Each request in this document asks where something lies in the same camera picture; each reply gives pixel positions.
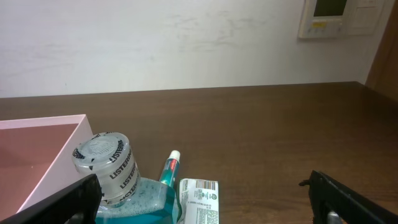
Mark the white green soap packet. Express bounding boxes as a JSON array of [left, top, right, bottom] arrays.
[[177, 179, 220, 224]]

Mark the white wall control panel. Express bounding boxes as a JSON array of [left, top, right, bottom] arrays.
[[298, 0, 350, 39]]

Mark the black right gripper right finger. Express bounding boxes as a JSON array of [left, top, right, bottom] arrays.
[[299, 170, 397, 224]]

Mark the blue Listerine mouthwash bottle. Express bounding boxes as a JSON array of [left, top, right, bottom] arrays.
[[72, 132, 180, 224]]

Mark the teal Colgate toothpaste tube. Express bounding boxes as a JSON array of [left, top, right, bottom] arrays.
[[159, 150, 180, 187]]

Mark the pink open box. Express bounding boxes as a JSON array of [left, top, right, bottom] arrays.
[[1, 114, 93, 219]]

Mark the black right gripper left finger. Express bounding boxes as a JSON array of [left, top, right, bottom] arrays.
[[1, 174, 102, 224]]

